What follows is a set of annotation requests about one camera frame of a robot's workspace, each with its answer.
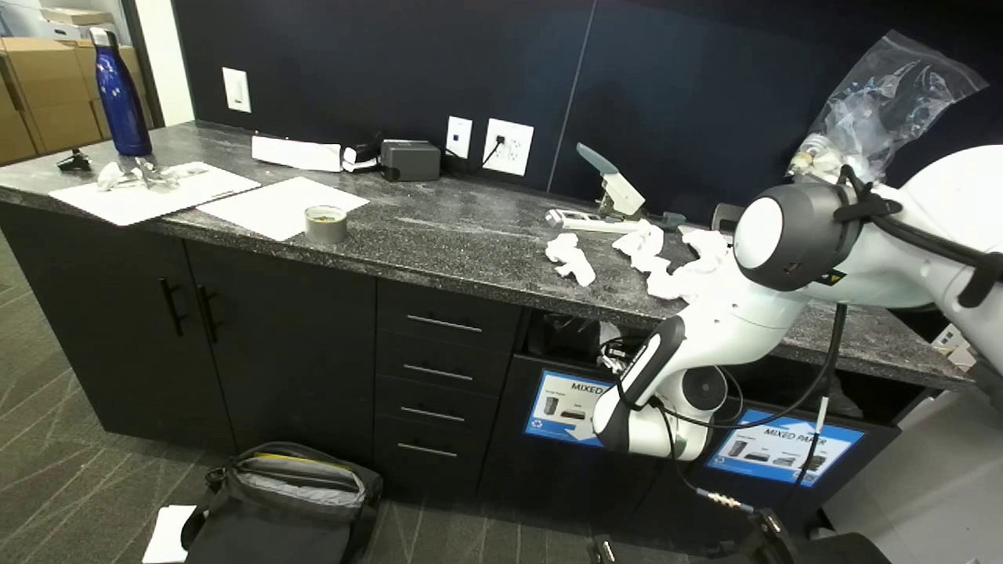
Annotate paper pile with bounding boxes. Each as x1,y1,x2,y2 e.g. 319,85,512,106
614,222,734,300

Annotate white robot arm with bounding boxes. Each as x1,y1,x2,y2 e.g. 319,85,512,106
593,144,1003,462

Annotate left mixed paper bin sign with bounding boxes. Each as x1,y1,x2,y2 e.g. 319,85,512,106
524,370,607,449

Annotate mixed paper bin sign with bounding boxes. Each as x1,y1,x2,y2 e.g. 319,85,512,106
524,370,607,449
707,407,865,490

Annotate right mixed paper bin sign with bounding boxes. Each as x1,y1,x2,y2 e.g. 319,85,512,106
707,407,865,490

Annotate small crumpled paper left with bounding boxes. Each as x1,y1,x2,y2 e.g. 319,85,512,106
546,231,597,287

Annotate white marker pen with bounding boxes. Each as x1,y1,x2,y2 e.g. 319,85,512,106
546,209,649,234

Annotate black drawer stack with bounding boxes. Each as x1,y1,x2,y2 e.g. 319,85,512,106
377,281,521,502

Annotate black power adapter box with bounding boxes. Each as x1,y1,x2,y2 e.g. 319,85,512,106
379,137,442,181

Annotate grey tape roll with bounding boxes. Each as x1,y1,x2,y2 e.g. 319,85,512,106
304,205,349,234

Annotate white paper sheet right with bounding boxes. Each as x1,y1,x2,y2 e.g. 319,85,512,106
203,177,363,240

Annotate white power strip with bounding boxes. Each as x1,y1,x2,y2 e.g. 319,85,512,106
252,135,351,174

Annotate grey black backpack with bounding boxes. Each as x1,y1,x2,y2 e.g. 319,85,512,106
183,443,384,564

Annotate black cabinet doors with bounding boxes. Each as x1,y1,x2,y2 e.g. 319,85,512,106
2,207,377,457

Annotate blue water bottle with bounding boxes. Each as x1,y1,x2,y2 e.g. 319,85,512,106
90,27,155,158

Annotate small black object on counter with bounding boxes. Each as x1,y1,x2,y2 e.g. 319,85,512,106
57,149,90,177

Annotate clear plastic bag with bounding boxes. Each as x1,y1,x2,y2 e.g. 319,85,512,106
790,32,989,181

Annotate cardboard box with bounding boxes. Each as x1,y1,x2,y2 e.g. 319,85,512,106
0,39,103,162

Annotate white wall socket with plug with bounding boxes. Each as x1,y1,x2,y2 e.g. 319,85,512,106
482,118,533,177

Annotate white wall outlet plate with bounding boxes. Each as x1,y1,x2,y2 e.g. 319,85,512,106
444,117,474,161

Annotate white light switch plate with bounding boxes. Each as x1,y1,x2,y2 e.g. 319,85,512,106
224,67,252,114

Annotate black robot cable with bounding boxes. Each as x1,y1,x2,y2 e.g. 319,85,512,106
614,166,1003,496

